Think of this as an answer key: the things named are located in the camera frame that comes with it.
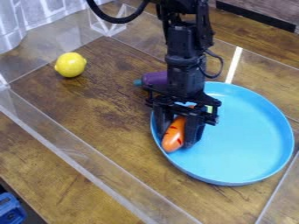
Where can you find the blue plastic crate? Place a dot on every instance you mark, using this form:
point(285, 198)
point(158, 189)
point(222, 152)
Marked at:
point(12, 213)

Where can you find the blue round tray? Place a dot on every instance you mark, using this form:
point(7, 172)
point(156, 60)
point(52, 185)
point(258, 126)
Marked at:
point(247, 147)

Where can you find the yellow toy lemon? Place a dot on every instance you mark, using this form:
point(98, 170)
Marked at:
point(70, 64)

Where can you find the purple toy eggplant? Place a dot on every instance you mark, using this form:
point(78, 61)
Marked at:
point(154, 78)

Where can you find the orange toy carrot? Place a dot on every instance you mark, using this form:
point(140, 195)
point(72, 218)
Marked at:
point(174, 135)

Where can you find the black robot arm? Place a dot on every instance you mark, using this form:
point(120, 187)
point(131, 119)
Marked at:
point(185, 12)

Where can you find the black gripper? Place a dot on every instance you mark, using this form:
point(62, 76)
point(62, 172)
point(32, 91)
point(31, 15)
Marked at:
point(181, 96)

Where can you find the clear acrylic enclosure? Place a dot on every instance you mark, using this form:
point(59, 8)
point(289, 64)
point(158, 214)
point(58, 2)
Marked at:
point(78, 154)

